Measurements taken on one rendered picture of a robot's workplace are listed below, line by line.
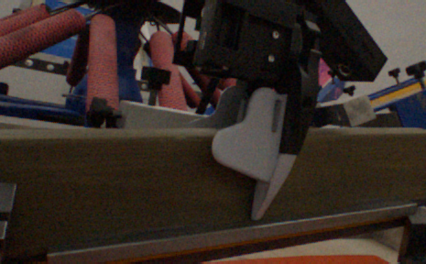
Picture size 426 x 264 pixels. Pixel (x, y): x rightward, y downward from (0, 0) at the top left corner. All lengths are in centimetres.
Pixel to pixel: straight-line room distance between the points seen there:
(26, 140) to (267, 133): 14
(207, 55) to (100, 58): 53
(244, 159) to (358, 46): 13
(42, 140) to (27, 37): 61
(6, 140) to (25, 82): 409
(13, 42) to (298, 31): 65
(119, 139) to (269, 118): 10
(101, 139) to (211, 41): 9
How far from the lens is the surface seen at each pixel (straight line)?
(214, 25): 24
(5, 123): 43
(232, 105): 31
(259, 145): 26
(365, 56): 32
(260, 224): 29
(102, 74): 72
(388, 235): 54
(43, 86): 434
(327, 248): 47
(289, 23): 27
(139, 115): 49
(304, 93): 25
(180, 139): 26
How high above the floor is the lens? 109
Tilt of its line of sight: 1 degrees down
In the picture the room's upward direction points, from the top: 11 degrees clockwise
